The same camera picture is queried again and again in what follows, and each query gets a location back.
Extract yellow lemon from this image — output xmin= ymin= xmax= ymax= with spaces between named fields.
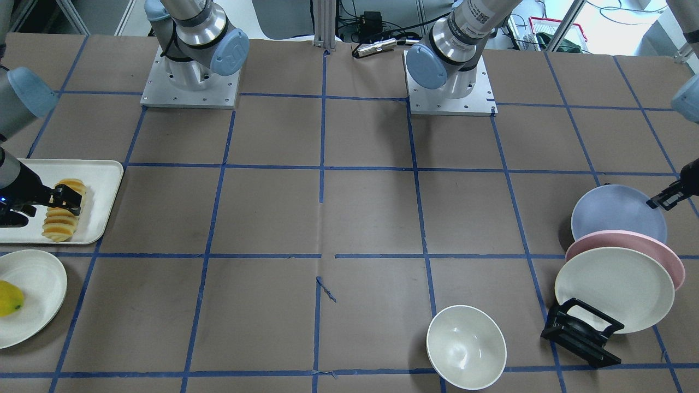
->
xmin=1 ymin=281 xmax=25 ymax=318

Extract cream bowl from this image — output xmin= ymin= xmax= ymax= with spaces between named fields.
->
xmin=426 ymin=305 xmax=508 ymax=391

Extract aluminium frame post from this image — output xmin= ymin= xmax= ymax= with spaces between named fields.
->
xmin=312 ymin=0 xmax=337 ymax=52

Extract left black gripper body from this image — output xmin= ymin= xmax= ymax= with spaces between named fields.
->
xmin=679 ymin=159 xmax=699 ymax=198

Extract blue plate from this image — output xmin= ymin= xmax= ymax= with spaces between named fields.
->
xmin=570 ymin=184 xmax=668 ymax=243

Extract yellow spiral bread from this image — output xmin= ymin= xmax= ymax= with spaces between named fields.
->
xmin=42 ymin=177 xmax=87 ymax=243

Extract pink plate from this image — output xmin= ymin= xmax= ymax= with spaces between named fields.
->
xmin=565 ymin=230 xmax=686 ymax=290

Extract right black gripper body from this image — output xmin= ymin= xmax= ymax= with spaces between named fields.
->
xmin=1 ymin=150 xmax=54 ymax=228

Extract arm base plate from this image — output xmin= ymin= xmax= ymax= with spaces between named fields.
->
xmin=140 ymin=48 xmax=242 ymax=110
xmin=404 ymin=57 xmax=499 ymax=116

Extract cream round plate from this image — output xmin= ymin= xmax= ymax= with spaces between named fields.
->
xmin=1 ymin=249 xmax=68 ymax=349

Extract black plate rack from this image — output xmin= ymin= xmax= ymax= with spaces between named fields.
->
xmin=540 ymin=298 xmax=625 ymax=369

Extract cream plate in rack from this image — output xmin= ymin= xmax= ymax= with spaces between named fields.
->
xmin=554 ymin=247 xmax=675 ymax=334

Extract white rectangular tray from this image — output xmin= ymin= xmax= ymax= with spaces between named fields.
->
xmin=0 ymin=159 xmax=125 ymax=245

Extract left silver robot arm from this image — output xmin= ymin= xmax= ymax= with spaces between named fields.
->
xmin=405 ymin=1 xmax=698 ymax=211

